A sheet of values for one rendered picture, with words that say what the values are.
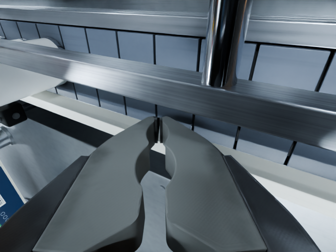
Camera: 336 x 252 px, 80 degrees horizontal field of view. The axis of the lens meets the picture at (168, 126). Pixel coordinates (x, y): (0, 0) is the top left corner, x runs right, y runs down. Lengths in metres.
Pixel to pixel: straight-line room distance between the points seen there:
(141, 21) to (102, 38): 0.05
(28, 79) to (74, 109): 0.05
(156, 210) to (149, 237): 0.08
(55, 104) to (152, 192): 0.16
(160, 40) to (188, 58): 0.03
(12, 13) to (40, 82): 0.11
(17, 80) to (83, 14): 0.08
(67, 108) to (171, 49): 0.12
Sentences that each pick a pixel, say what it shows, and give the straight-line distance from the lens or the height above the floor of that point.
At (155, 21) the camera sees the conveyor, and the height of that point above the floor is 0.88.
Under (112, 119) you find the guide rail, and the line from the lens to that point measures 0.19.
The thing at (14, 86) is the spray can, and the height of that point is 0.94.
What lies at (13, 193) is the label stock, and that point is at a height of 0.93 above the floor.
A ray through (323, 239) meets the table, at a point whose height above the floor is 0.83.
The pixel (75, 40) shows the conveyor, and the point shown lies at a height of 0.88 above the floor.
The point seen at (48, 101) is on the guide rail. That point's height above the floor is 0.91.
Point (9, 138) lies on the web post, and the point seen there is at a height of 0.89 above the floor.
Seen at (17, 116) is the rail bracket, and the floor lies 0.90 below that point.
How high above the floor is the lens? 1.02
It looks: 47 degrees down
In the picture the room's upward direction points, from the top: 133 degrees counter-clockwise
